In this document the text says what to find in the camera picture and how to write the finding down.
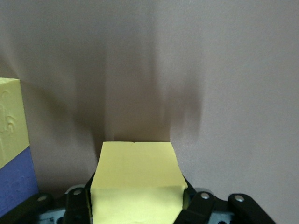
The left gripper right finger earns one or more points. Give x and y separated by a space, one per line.
198 205

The yellow foam cube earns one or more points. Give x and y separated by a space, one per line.
137 175
11 116

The brown table cover sheet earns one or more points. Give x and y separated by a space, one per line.
163 58

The purple foam cube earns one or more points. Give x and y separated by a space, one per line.
16 182

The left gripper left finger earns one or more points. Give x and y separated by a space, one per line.
74 203

